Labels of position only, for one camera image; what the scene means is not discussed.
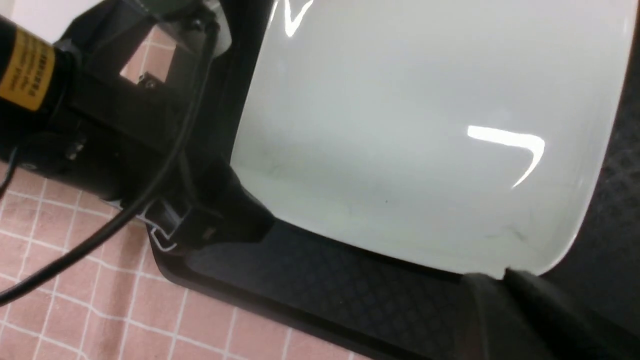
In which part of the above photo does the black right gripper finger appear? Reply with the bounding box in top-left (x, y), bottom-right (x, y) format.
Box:
top-left (454, 269), bottom-right (640, 360)

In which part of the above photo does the large white square plate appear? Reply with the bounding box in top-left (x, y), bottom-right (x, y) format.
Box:
top-left (230, 0), bottom-right (639, 278)

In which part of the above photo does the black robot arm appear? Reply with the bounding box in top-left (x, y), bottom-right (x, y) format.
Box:
top-left (1, 0), bottom-right (639, 360)

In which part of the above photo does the black plastic serving tray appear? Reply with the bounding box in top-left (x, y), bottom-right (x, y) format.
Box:
top-left (153, 0), bottom-right (639, 360)

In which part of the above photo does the pink checkered tablecloth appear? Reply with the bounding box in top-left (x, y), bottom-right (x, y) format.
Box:
top-left (0, 25), bottom-right (371, 360)

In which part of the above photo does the black cable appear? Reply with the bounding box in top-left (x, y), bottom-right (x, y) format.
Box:
top-left (0, 20), bottom-right (221, 307)

